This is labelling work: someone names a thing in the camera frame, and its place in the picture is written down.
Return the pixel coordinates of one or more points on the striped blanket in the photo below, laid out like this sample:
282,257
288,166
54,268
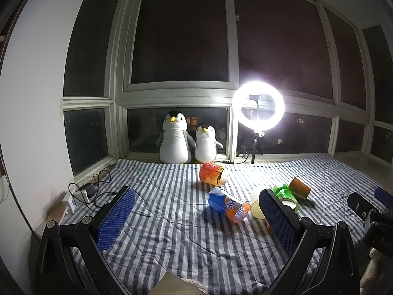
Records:
184,227

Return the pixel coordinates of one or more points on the brown cup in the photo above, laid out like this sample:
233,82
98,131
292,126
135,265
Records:
300,186

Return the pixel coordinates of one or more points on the charger adapter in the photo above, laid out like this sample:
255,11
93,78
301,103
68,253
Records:
86,192

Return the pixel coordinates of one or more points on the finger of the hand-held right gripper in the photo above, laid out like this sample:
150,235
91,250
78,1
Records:
383,194
358,203

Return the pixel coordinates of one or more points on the white window frame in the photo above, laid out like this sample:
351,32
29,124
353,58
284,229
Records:
119,98

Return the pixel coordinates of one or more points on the white cloth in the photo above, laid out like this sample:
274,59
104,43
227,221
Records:
376,270

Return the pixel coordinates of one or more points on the black tripod stand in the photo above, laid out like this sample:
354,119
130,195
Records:
254,147

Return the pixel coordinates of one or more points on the beige cardboard piece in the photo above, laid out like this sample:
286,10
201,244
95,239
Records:
181,284

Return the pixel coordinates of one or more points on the black phone holder clamp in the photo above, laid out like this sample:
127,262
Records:
254,96

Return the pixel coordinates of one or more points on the small penguin plush toy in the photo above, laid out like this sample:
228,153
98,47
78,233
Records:
205,146

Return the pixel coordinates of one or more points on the large penguin plush toy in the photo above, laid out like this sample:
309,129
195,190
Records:
174,141

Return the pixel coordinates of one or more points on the cream white cup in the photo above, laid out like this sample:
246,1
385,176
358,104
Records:
257,204

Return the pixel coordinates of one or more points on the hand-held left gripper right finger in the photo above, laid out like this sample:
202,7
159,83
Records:
278,221

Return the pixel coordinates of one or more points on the green cup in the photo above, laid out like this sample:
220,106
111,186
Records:
284,193

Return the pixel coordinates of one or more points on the black power strip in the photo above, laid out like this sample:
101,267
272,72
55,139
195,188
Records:
225,161

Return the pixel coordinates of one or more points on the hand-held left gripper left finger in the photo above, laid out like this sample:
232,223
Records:
116,215

